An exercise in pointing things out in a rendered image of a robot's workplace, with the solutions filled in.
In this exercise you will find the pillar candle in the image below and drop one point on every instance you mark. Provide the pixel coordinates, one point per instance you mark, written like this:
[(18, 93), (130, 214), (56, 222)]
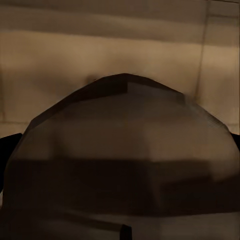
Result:
[(123, 158)]

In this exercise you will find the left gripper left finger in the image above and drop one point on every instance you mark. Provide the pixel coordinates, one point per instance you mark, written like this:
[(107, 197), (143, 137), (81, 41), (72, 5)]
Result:
[(7, 146)]

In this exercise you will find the cabinet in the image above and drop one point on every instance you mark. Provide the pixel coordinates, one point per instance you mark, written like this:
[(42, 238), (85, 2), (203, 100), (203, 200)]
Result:
[(52, 48)]

